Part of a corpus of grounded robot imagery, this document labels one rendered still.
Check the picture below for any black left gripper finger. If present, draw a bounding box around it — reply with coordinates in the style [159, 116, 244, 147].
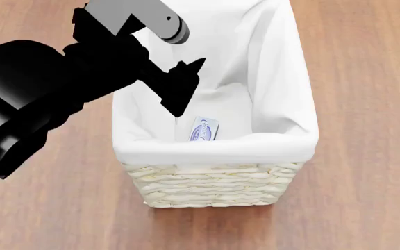
[167, 57, 207, 77]
[147, 72, 200, 119]

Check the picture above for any cream cheese box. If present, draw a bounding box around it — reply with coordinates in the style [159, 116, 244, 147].
[188, 115, 222, 143]

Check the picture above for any white cloth basket liner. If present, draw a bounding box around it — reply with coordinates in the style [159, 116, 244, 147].
[112, 0, 321, 167]

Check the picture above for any cream woven wicker basket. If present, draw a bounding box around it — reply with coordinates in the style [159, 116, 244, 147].
[121, 160, 306, 209]

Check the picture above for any grey gripper camera mount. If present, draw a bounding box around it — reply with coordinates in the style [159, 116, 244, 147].
[84, 0, 190, 44]

